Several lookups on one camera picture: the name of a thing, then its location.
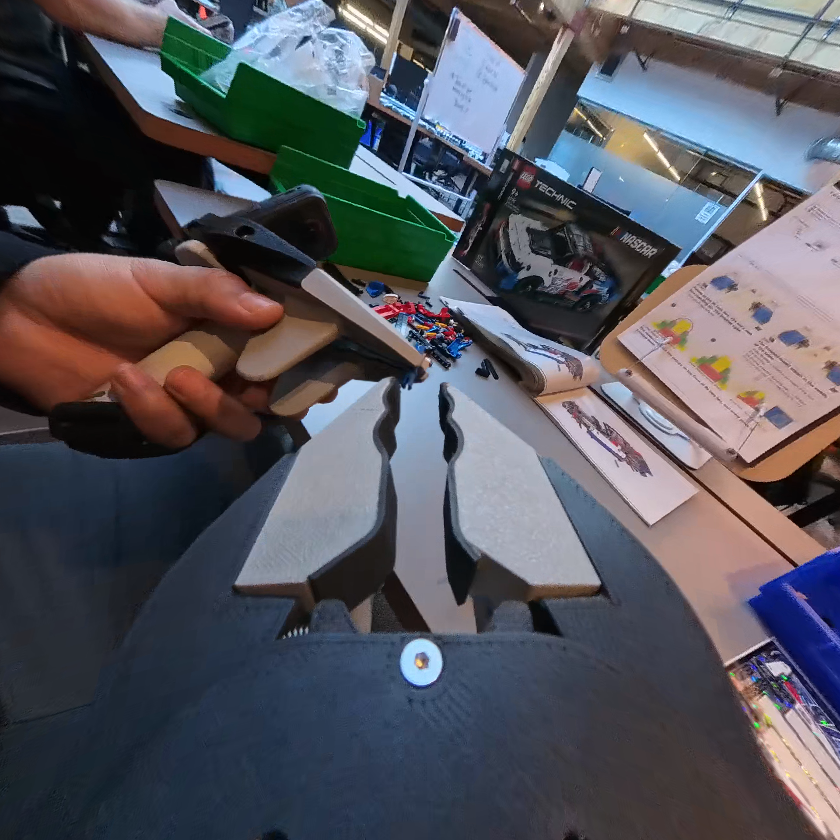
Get blue plastic bin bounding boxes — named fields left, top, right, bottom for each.
left=748, top=550, right=840, bottom=690

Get person's trousers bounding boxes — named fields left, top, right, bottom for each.
left=0, top=430, right=309, bottom=729

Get clear plastic bag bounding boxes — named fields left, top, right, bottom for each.
left=200, top=0, right=375, bottom=119

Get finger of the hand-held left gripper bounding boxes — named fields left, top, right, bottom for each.
left=269, top=364, right=427, bottom=420
left=235, top=266, right=432, bottom=383

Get open instruction booklet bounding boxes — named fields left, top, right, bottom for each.
left=441, top=297, right=601, bottom=396

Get whiteboard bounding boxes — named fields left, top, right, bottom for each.
left=400, top=10, right=526, bottom=172

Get person's left hand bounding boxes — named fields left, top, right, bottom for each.
left=0, top=252, right=286, bottom=450

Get toy brick race car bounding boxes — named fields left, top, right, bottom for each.
left=748, top=696, right=840, bottom=840

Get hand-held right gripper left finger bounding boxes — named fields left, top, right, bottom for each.
left=234, top=378, right=403, bottom=614

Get printed instruction sheet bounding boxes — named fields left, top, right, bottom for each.
left=617, top=177, right=840, bottom=463

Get black toy car box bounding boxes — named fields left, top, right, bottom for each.
left=453, top=150, right=682, bottom=352

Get white desk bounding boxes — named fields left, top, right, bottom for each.
left=154, top=180, right=828, bottom=664
left=79, top=31, right=494, bottom=232

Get wooden support post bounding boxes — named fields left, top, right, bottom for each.
left=507, top=26, right=580, bottom=155

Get pile of small toy bricks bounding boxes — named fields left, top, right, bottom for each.
left=364, top=281, right=475, bottom=370

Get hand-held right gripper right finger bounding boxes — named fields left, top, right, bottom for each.
left=438, top=382, right=602, bottom=631

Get green plastic bin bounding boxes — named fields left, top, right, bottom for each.
left=270, top=146, right=458, bottom=284
left=161, top=16, right=366, bottom=170

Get car picture sheet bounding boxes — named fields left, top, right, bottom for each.
left=538, top=387, right=700, bottom=526

